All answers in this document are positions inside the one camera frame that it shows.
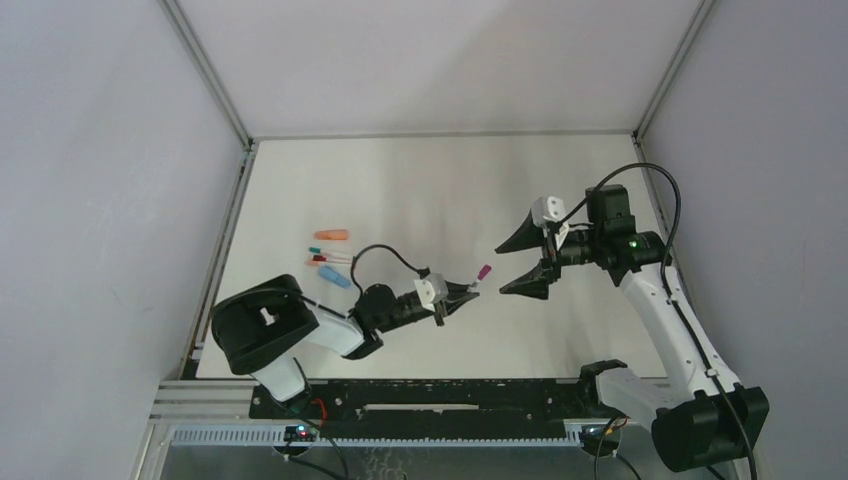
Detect purple pen cap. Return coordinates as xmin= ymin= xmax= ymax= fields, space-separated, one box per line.
xmin=476 ymin=264 xmax=492 ymax=281

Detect orange translucent highlighter pen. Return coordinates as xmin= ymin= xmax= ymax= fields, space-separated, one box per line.
xmin=314 ymin=229 xmax=350 ymax=241

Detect blue translucent highlighter pen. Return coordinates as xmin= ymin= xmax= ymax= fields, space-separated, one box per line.
xmin=318 ymin=265 xmax=352 ymax=289

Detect thin white red pen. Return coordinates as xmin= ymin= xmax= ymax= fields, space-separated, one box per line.
xmin=311 ymin=254 xmax=353 ymax=264

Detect white marker green end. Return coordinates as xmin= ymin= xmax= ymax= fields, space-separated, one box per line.
xmin=308 ymin=246 xmax=354 ymax=262

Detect white pen orange tip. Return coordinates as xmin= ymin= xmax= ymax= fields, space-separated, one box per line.
xmin=305 ymin=260 xmax=352 ymax=268

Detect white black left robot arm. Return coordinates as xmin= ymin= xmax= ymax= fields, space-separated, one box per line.
xmin=209 ymin=268 xmax=480 ymax=403

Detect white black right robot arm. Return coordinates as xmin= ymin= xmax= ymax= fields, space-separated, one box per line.
xmin=495 ymin=184 xmax=770 ymax=478

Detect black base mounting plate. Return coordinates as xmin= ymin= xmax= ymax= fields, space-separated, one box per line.
xmin=248 ymin=378 xmax=619 ymax=441

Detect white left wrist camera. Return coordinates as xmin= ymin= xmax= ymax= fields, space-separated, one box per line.
xmin=413 ymin=273 xmax=448 ymax=312

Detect black cable on base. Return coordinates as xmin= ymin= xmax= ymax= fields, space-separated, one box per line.
xmin=271 ymin=417 xmax=412 ymax=480

